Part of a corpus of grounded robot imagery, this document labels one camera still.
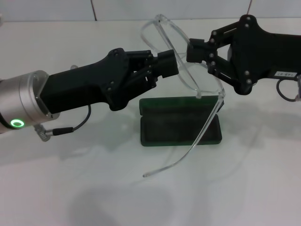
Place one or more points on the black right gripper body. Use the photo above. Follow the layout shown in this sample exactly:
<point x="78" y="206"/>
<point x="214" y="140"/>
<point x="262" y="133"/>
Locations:
<point x="263" y="56"/>

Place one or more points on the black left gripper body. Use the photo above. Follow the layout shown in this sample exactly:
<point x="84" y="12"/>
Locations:
<point x="77" y="87"/>

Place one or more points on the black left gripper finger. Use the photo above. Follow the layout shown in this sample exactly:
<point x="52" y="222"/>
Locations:
<point x="169" y="69"/>
<point x="165" y="57"/>

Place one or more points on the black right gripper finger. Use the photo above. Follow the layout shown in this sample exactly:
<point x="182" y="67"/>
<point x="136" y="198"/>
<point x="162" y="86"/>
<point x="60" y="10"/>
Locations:
<point x="197" y="56"/>
<point x="197" y="44"/>

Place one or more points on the green glasses case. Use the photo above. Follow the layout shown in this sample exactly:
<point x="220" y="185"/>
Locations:
<point x="169" y="131"/>

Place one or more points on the clear plastic glasses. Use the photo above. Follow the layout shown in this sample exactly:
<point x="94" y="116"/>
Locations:
<point x="208" y="122"/>

